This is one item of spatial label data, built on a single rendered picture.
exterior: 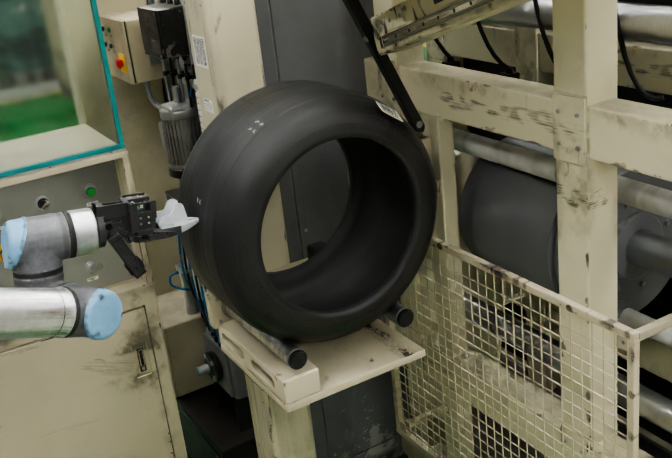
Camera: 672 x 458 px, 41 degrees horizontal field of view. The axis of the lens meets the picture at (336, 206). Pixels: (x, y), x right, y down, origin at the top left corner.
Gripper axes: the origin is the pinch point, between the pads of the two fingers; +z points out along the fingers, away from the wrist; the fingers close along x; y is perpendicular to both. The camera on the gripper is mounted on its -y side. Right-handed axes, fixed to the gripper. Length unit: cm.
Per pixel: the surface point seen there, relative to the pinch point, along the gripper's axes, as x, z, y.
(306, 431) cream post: 26, 39, -74
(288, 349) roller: -8.4, 17.0, -29.0
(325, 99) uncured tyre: -7.8, 27.0, 24.2
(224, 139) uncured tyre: 1.3, 8.3, 16.4
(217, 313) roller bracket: 23.7, 14.0, -32.0
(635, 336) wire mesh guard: -61, 64, -16
